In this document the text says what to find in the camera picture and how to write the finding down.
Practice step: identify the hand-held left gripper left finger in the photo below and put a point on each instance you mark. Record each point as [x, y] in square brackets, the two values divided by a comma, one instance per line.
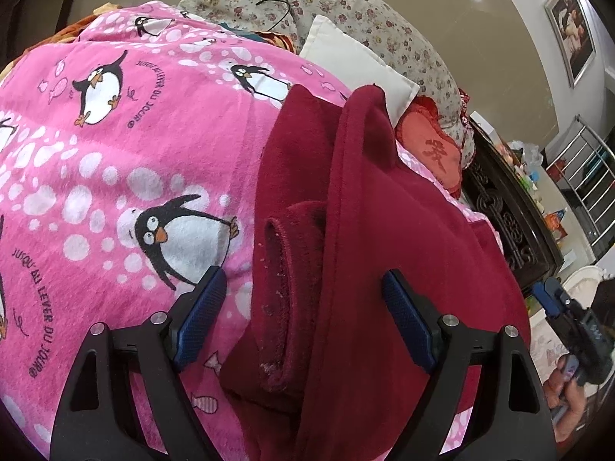
[202, 317]

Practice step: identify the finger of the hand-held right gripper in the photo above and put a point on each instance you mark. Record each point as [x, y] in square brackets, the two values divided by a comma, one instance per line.
[547, 297]

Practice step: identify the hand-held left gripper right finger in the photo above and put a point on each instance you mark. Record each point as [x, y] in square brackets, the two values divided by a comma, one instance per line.
[408, 321]

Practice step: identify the dark red fleece sweater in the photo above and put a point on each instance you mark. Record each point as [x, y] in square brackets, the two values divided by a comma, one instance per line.
[384, 230]

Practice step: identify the person's right hand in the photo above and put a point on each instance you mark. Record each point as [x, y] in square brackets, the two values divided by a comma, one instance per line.
[559, 394]

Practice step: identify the metal tube rack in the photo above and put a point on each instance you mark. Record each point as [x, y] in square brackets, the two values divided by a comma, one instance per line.
[584, 173]

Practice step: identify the clear plastic bag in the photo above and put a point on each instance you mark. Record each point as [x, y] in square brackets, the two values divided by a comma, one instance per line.
[526, 153]

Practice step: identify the pink penguin print blanket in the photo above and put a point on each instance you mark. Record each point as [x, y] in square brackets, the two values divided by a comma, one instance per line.
[72, 201]

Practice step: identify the red heart cushion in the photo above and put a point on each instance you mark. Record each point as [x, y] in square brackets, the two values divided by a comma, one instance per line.
[432, 149]

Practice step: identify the white cardboard box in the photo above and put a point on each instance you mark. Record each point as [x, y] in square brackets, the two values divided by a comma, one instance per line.
[483, 122]

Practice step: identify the white pillow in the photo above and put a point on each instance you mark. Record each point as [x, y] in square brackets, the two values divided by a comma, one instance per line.
[346, 57]

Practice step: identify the striped colourful cloth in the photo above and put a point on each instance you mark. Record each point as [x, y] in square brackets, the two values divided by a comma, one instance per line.
[269, 38]

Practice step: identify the floral grey pillows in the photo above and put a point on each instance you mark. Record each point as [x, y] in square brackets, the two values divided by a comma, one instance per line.
[346, 14]

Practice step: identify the orange blanket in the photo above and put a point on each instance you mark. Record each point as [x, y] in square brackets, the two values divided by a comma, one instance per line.
[72, 26]

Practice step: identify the framed wall picture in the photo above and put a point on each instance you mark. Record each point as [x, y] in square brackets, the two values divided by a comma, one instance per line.
[571, 29]

